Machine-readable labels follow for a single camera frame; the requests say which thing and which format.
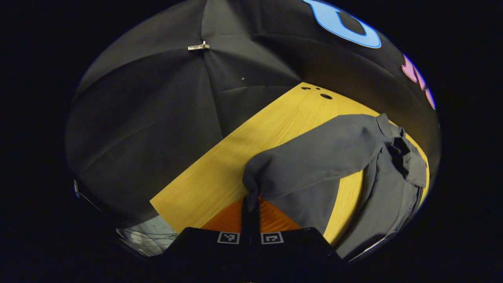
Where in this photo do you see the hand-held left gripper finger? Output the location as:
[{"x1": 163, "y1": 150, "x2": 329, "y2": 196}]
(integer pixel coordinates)
[
  {"x1": 157, "y1": 197, "x2": 251, "y2": 272},
  {"x1": 251, "y1": 197, "x2": 342, "y2": 272}
]

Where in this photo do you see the grey collared shirt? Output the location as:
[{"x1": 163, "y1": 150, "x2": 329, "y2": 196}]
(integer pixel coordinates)
[{"x1": 242, "y1": 113, "x2": 428, "y2": 260}]

